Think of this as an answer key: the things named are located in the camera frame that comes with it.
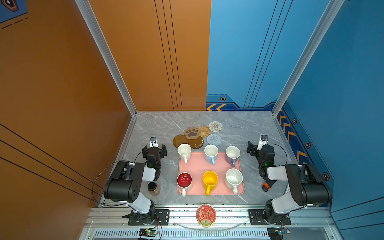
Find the plain brown wooden coaster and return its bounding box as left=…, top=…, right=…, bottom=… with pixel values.
left=173, top=135, right=189, bottom=148

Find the paw print cork coaster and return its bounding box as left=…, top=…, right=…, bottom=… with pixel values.
left=184, top=127, right=200, bottom=140

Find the glossy dark brown coaster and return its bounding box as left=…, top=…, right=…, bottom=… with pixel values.
left=188, top=136, right=204, bottom=149

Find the woven rattan coaster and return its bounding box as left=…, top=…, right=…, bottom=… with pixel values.
left=198, top=126, right=211, bottom=138

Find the blue grey woven coaster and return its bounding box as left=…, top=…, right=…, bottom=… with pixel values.
left=207, top=134, right=222, bottom=146

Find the white zigzag woven coaster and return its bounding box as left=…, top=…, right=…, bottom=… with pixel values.
left=208, top=121, right=223, bottom=133

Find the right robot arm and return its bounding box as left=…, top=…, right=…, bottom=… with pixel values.
left=247, top=141, right=333, bottom=225

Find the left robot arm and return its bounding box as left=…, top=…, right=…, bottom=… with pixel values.
left=104, top=144, right=167, bottom=225

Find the black orange utility knife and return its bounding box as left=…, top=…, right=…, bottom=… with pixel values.
left=262, top=180, right=276, bottom=192

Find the cream mug back left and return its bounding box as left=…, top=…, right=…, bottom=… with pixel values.
left=178, top=144, right=192, bottom=164

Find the purple mug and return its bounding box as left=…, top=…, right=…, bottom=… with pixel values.
left=225, top=146, right=241, bottom=168

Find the brown spice jar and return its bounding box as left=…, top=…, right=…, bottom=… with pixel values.
left=148, top=182, right=161, bottom=196

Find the white mug front right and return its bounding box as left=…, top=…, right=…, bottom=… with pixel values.
left=225, top=169, right=243, bottom=195

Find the red mug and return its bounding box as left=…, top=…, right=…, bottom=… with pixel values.
left=177, top=172, right=193, bottom=197

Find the pink tray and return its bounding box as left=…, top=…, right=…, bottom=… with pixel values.
left=179, top=152, right=234, bottom=196

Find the light blue mug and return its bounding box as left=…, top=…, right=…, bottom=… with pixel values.
left=204, top=145, right=219, bottom=165

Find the yellow mug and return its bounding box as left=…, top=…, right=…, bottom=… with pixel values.
left=203, top=171, right=219, bottom=196

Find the right circuit board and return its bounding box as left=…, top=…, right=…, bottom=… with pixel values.
left=267, top=228, right=291, bottom=240

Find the left green circuit board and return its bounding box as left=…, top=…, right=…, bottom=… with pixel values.
left=139, top=229, right=160, bottom=240

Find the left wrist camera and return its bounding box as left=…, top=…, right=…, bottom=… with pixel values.
left=150, top=137, right=159, bottom=148

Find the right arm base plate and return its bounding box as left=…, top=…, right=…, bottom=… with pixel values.
left=248, top=209, right=292, bottom=226

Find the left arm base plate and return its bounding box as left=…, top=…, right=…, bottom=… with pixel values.
left=126, top=209, right=170, bottom=226

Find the aluminium front rail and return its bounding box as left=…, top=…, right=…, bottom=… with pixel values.
left=80, top=204, right=343, bottom=240

